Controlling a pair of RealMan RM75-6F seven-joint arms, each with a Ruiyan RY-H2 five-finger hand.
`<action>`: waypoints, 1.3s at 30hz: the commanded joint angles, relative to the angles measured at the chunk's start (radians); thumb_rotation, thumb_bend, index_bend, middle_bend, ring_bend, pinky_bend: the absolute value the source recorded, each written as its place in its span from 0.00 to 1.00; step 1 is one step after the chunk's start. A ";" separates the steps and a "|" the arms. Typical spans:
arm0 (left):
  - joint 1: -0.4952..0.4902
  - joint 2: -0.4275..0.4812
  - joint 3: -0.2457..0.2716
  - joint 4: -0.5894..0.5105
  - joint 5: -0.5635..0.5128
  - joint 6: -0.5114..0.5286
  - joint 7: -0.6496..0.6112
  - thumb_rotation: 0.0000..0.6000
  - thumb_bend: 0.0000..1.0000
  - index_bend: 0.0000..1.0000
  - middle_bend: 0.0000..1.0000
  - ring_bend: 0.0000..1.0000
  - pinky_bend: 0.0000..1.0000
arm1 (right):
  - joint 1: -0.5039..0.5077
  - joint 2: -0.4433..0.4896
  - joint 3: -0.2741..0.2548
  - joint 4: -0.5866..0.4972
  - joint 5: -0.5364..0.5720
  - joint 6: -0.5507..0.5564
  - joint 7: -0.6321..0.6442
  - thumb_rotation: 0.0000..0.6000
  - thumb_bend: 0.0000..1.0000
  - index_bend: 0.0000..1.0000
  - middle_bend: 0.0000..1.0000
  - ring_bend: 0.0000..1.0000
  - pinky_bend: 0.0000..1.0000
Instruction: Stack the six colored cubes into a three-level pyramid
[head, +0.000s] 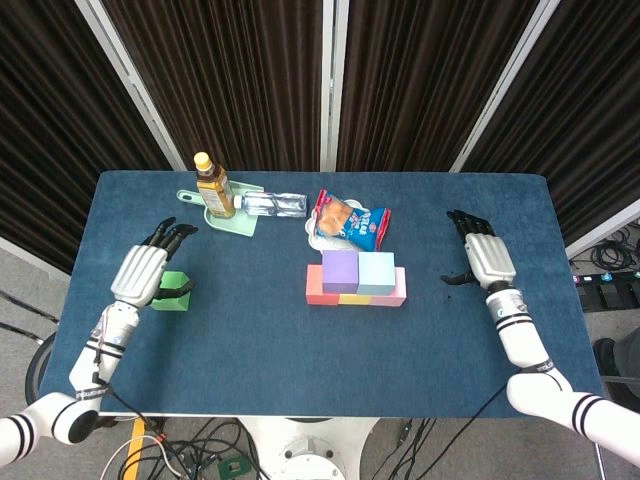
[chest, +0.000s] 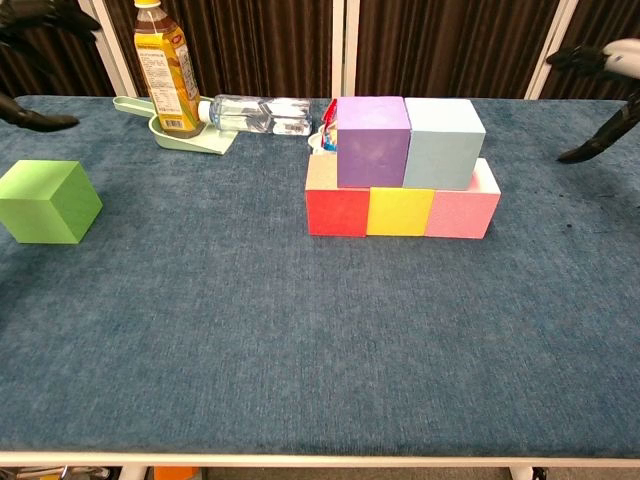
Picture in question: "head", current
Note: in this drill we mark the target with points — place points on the blue red snack bag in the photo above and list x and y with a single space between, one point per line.
360 227

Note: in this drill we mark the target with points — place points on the green circuit board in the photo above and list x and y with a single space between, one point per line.
232 467

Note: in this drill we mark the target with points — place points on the green foam cube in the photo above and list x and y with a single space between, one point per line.
175 277

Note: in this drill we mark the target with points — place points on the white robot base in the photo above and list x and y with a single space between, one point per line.
310 450

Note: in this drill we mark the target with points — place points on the dark brown pleated curtain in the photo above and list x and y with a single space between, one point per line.
50 125
590 100
425 75
225 75

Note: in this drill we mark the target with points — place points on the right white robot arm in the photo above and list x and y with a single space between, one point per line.
520 335

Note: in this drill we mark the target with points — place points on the blue table cloth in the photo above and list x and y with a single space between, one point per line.
310 370

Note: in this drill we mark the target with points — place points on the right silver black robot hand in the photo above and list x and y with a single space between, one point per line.
490 260

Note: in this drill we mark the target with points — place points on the silver partition rail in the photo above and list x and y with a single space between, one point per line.
605 227
25 255

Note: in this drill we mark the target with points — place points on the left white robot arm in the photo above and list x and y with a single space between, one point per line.
105 345

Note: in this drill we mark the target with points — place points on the white scalloped plate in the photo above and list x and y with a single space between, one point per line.
312 240

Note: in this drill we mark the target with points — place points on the yellow capped tea bottle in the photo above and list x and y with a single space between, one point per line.
215 195

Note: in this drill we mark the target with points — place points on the clear plastic water bottle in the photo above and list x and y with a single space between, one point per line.
272 204

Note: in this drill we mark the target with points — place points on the pink foam cube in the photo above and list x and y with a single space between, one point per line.
399 287

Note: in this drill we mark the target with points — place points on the light blue foam cube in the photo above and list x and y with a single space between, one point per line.
376 272

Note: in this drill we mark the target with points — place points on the mint green plastic scoop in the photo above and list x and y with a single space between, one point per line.
240 227

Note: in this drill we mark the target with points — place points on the red foam cube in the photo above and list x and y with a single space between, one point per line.
314 290

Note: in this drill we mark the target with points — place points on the purple foam cube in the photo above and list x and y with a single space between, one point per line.
340 270

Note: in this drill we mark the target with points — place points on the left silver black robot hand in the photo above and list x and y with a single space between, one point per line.
140 272

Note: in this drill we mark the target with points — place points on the silver partition post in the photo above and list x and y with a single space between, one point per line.
505 85
334 85
130 85

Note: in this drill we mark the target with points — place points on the yellow foam cube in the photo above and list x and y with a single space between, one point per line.
355 300

